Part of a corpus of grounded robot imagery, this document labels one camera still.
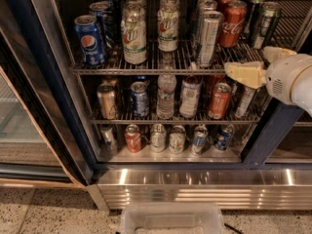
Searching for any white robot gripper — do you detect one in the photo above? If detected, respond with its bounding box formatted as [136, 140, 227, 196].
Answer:
[224, 46, 312, 105]

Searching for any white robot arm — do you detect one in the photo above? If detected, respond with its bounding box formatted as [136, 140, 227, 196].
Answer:
[224, 46, 312, 116]

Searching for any slim silver can middle shelf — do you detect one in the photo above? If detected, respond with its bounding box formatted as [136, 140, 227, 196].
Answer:
[235, 86, 257, 118]

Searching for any red can middle shelf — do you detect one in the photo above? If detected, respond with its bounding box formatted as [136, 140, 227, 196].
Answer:
[208, 83, 231, 120]

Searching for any red can shelf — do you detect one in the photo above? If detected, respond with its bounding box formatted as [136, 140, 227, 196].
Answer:
[208, 83, 231, 120]
[125, 124, 141, 153]

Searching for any red Coca-Cola can front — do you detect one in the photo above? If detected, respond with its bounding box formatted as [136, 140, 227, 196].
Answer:
[218, 0, 248, 48]

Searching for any tall silver can front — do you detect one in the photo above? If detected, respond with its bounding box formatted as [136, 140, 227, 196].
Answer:
[195, 11, 223, 68]

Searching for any green can second row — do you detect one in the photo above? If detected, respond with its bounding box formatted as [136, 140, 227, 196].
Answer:
[244, 0, 265, 34]

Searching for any blue Pepsi can bottom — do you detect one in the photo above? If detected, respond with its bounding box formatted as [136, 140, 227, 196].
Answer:
[214, 124, 235, 150]

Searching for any blue silver can bottom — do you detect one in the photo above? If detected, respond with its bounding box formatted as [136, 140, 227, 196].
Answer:
[191, 125, 208, 155]

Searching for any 7UP can front centre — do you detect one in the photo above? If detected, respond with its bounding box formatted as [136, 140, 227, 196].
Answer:
[157, 5, 179, 52]

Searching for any white can bottom shelf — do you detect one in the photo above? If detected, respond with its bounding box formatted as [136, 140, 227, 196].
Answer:
[169, 125, 186, 154]

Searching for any silver can bottom shelf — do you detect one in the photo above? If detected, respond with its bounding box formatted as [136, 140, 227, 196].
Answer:
[150, 124, 166, 152]

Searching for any blue can middle shelf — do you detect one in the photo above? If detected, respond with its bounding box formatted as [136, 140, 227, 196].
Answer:
[131, 82, 149, 118]

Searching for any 7UP can front left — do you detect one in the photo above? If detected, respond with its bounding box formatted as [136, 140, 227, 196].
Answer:
[121, 3, 147, 64]

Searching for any red can bottom shelf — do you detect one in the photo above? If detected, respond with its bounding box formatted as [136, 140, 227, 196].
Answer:
[125, 124, 141, 153]

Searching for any gold can middle shelf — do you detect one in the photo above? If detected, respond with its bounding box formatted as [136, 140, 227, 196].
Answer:
[97, 84, 118, 120]

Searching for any blue Pepsi can front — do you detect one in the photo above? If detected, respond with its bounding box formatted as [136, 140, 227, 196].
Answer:
[74, 15, 106, 67]

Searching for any dark can bottom left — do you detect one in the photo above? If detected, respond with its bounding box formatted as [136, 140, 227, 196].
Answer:
[99, 124, 118, 154]

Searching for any open glass fridge door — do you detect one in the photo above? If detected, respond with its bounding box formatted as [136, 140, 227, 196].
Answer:
[0, 0, 96, 187]

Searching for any white labelled bottle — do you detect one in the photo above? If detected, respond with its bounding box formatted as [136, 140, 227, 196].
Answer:
[179, 75, 202, 118]

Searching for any clear water bottle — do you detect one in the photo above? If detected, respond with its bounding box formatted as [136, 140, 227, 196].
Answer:
[156, 52, 177, 121]

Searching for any clear plastic bin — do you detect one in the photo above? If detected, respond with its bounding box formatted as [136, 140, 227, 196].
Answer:
[121, 203, 223, 234]

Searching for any top wire shelf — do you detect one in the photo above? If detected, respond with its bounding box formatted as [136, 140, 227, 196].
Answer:
[73, 0, 312, 76]

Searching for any wire shelf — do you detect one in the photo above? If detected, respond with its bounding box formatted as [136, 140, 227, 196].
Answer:
[73, 0, 312, 76]
[91, 87, 271, 125]

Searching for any middle wire shelf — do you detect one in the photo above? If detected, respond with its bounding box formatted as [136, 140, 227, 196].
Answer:
[91, 87, 271, 125]

